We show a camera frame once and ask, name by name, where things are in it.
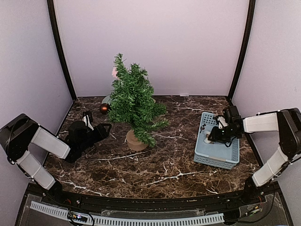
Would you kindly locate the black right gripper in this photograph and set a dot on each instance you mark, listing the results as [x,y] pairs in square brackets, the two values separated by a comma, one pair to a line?
[215,136]

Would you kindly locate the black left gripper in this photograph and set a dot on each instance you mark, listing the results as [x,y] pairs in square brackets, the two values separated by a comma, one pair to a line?
[101,133]

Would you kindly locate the dark red bauble ornament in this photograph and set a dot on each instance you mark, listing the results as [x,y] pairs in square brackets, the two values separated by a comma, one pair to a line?
[104,108]

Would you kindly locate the white cotton ball ornament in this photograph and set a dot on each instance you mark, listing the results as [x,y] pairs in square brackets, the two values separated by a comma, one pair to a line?
[206,140]

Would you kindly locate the light blue plastic basket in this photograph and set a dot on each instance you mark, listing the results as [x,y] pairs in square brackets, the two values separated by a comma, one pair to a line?
[216,154]

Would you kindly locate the small green christmas tree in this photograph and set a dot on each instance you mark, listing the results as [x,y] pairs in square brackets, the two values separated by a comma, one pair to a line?
[132,102]

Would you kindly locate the pink pompom ornament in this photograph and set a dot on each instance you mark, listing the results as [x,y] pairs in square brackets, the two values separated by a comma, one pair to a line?
[114,72]

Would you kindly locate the red berry sprig ornament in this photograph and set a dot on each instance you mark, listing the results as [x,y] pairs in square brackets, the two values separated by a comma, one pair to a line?
[202,127]

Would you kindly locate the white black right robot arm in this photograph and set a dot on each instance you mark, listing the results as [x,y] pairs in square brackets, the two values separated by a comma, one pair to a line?
[286,122]

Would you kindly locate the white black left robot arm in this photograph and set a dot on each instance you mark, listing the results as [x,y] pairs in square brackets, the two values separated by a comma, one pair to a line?
[17,135]

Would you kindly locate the light blue ceramic plate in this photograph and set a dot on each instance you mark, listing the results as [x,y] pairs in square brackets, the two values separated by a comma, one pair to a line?
[106,100]

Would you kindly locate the white slotted cable duct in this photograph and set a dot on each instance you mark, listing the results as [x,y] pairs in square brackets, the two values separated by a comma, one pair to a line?
[126,218]

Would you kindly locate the black front rail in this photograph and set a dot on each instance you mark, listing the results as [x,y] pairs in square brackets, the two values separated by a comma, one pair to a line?
[227,201]

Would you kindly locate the right black corner post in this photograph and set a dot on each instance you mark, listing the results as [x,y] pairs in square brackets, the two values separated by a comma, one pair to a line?
[243,50]

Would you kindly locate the black corner post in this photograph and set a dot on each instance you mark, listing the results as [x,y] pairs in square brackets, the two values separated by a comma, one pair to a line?
[243,50]
[59,48]

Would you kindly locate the left black corner post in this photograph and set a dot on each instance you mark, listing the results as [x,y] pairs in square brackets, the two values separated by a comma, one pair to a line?
[59,48]

